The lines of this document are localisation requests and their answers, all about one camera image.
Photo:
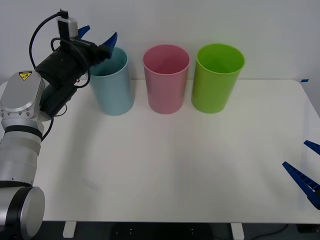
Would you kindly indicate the white table leg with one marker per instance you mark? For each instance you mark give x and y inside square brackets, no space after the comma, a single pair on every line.
[237,230]
[69,229]

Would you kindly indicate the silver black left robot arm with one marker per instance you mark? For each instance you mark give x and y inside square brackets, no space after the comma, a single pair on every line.
[21,100]

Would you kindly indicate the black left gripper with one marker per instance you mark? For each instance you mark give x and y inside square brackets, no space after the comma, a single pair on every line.
[93,53]

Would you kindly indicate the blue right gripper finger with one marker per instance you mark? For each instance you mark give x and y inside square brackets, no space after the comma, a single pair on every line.
[313,146]
[302,180]

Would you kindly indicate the pink plastic bin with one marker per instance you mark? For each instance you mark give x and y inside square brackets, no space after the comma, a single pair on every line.
[165,92]

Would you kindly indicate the green plastic bin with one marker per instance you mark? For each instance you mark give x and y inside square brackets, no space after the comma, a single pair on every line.
[212,92]

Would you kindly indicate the pale blue plastic bin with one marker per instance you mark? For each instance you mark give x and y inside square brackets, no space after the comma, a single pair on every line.
[115,90]

